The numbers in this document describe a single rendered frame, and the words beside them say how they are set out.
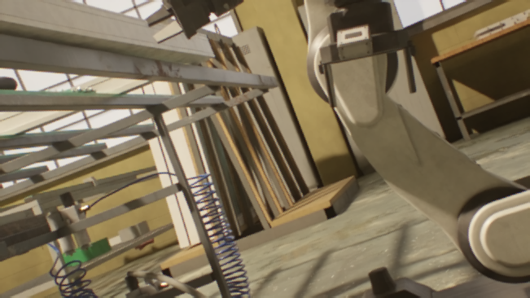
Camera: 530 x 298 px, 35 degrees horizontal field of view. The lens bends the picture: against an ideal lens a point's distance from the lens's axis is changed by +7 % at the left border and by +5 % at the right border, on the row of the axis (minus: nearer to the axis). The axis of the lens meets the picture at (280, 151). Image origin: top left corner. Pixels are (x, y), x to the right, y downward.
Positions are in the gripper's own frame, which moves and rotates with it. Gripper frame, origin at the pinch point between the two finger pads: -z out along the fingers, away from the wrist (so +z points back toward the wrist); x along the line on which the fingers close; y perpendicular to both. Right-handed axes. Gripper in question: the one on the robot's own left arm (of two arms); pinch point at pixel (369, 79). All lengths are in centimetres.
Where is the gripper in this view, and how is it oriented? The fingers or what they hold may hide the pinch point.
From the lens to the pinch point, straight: 110.6
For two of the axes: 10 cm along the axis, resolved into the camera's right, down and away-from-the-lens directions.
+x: -9.7, 1.7, 1.7
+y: -1.6, 0.5, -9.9
